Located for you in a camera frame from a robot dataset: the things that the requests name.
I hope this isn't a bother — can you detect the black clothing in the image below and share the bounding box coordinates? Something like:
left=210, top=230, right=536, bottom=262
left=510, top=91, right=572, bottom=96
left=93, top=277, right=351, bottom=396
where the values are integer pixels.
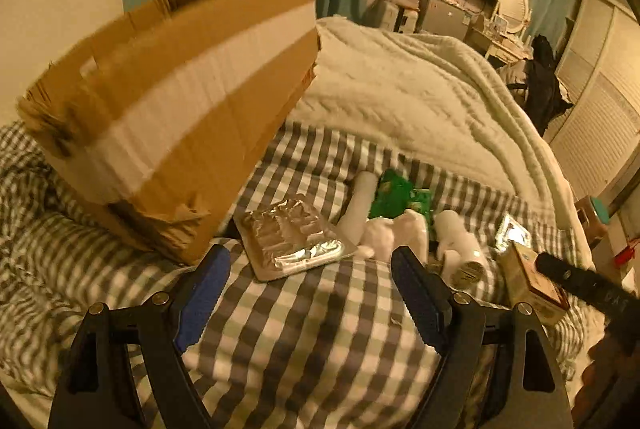
left=505, top=34, right=573, bottom=135

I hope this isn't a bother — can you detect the green packet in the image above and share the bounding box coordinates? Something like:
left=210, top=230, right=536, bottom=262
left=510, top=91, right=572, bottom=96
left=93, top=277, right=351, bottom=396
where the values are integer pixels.
left=367, top=168, right=433, bottom=230

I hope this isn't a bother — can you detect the white dressing table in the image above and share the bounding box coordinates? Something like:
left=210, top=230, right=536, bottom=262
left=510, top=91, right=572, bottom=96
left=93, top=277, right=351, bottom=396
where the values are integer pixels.
left=467, top=26, right=533, bottom=65

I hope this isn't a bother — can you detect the red orange object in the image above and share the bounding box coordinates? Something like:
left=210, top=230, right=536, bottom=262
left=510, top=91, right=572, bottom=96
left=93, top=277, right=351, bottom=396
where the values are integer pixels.
left=612, top=241, right=640, bottom=267

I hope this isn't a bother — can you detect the tall white appliance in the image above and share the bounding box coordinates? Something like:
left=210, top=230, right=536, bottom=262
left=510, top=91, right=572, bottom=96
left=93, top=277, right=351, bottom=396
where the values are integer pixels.
left=380, top=2, right=401, bottom=30

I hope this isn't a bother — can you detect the teal topped stool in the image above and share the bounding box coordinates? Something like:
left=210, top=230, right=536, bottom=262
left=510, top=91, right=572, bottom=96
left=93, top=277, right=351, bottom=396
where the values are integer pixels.
left=575, top=196, right=611, bottom=240

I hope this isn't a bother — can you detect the grey small fridge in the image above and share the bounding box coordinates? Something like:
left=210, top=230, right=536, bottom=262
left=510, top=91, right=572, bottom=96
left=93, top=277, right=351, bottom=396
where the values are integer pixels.
left=420, top=0, right=473, bottom=40

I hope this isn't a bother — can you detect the person's right forearm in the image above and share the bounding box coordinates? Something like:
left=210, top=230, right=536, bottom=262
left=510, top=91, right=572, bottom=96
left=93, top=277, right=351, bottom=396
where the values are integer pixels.
left=575, top=334, right=640, bottom=429

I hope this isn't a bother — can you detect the white lumpy object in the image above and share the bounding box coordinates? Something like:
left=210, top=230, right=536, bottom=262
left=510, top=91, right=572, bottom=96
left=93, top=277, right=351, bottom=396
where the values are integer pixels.
left=356, top=209, right=431, bottom=265

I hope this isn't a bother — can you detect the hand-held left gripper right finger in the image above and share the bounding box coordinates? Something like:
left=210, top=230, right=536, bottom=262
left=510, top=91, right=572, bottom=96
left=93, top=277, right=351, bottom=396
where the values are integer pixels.
left=391, top=245, right=573, bottom=429

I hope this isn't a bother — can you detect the cardboard box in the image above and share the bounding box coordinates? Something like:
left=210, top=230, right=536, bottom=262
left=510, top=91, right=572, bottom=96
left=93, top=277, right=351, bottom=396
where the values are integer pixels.
left=15, top=0, right=321, bottom=266

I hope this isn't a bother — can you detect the silver blister pack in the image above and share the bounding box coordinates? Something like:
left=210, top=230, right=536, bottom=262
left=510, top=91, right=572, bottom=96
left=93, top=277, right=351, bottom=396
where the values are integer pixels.
left=233, top=193, right=358, bottom=282

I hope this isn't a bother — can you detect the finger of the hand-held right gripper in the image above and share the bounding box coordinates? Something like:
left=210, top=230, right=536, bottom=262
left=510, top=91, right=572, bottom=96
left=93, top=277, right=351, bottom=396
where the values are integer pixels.
left=535, top=251, right=601, bottom=306

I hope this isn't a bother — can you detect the cream knitted blanket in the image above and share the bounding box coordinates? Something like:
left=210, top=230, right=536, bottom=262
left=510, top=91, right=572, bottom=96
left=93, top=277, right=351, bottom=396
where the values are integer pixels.
left=287, top=15, right=596, bottom=270

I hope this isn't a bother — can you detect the small brown carton box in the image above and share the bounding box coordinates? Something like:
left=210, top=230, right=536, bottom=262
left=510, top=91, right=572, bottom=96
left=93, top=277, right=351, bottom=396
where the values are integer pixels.
left=497, top=241, right=571, bottom=327

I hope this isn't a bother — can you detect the grey checked bed sheet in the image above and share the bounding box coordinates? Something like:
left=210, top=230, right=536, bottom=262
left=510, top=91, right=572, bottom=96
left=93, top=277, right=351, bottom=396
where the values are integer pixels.
left=0, top=119, right=596, bottom=429

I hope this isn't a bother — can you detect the white bottle with round cap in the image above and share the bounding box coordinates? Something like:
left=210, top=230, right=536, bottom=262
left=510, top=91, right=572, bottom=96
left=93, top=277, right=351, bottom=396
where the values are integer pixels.
left=432, top=209, right=488, bottom=290

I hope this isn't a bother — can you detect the oval white mirror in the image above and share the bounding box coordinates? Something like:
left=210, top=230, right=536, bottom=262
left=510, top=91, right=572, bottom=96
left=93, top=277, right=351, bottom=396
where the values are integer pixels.
left=492, top=0, right=530, bottom=35

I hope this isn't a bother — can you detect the white wardrobe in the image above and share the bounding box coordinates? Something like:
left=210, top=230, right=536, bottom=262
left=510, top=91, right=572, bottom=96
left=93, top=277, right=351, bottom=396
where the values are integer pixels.
left=547, top=0, right=640, bottom=215

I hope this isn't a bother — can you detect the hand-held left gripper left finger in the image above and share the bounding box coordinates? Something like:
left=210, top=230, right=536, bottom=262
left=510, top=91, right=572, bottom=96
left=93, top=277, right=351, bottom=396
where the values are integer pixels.
left=47, top=244, right=231, bottom=429

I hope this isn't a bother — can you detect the small shiny foil sachet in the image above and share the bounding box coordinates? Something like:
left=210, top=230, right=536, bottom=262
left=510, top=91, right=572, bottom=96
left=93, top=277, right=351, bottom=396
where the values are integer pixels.
left=495, top=212, right=533, bottom=252

